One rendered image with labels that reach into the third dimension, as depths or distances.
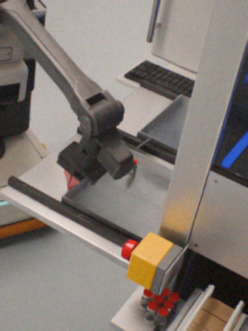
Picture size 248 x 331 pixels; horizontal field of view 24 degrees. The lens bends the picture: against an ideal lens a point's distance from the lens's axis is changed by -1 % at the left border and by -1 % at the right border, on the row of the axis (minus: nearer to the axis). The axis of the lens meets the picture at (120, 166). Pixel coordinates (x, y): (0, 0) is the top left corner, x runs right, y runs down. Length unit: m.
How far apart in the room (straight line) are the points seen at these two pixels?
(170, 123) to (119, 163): 0.53
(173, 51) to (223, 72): 1.25
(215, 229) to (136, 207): 0.36
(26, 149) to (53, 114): 0.77
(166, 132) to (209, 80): 0.73
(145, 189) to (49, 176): 0.23
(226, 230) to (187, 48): 1.17
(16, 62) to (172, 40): 0.55
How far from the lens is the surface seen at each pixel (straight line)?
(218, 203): 1.05
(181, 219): 1.10
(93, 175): 1.30
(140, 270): 1.10
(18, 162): 2.46
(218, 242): 1.10
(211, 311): 1.16
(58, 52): 1.27
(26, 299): 2.31
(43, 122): 3.19
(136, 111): 1.73
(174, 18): 2.13
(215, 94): 0.95
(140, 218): 1.37
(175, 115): 1.75
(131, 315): 1.18
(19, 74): 2.04
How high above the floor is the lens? 1.80
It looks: 38 degrees down
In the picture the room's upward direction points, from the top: 10 degrees clockwise
